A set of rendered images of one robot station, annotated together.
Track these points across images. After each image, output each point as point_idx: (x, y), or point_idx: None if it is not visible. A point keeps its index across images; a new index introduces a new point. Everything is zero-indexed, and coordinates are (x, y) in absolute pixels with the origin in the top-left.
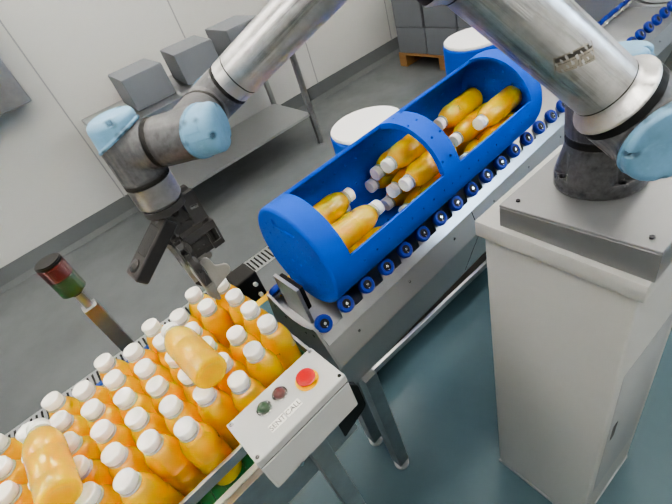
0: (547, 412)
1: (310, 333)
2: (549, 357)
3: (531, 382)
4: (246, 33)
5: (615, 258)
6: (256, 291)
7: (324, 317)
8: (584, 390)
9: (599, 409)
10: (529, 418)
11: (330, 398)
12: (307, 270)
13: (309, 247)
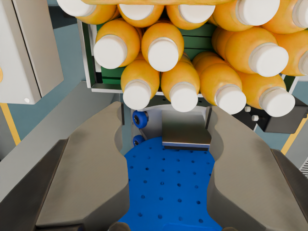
0: (67, 123)
1: (153, 102)
2: (41, 157)
3: (68, 135)
4: None
5: None
6: (255, 109)
7: (139, 125)
8: (28, 147)
9: (25, 140)
10: (84, 114)
11: None
12: (166, 169)
13: (129, 218)
